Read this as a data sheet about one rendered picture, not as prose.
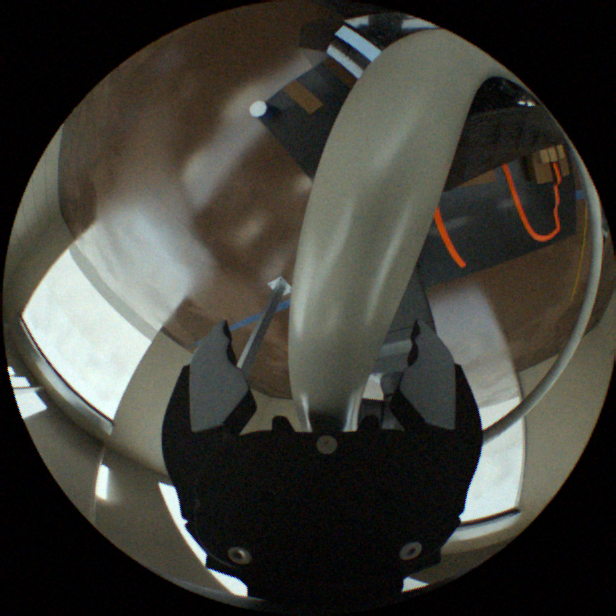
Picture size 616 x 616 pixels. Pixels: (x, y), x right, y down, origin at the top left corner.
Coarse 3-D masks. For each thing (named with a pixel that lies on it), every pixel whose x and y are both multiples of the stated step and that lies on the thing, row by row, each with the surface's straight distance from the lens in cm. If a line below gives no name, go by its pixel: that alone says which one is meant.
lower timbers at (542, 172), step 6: (528, 156) 171; (558, 156) 204; (564, 156) 215; (528, 162) 174; (534, 162) 170; (558, 162) 206; (564, 162) 213; (528, 168) 176; (534, 168) 170; (540, 168) 176; (546, 168) 183; (558, 168) 209; (564, 168) 212; (534, 174) 173; (540, 174) 176; (546, 174) 183; (564, 174) 211; (534, 180) 175; (540, 180) 176; (546, 180) 183; (552, 180) 190
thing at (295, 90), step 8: (288, 88) 133; (296, 88) 132; (304, 88) 130; (296, 96) 130; (304, 96) 129; (312, 96) 128; (304, 104) 127; (312, 104) 126; (320, 104) 125; (312, 112) 125
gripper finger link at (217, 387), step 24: (216, 336) 11; (192, 360) 10; (216, 360) 9; (192, 384) 9; (216, 384) 8; (240, 384) 8; (192, 408) 8; (216, 408) 8; (240, 408) 8; (240, 432) 9
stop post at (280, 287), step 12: (276, 288) 173; (288, 288) 177; (276, 300) 164; (264, 312) 155; (264, 324) 148; (252, 336) 143; (264, 336) 146; (252, 348) 137; (240, 360) 137; (252, 360) 136
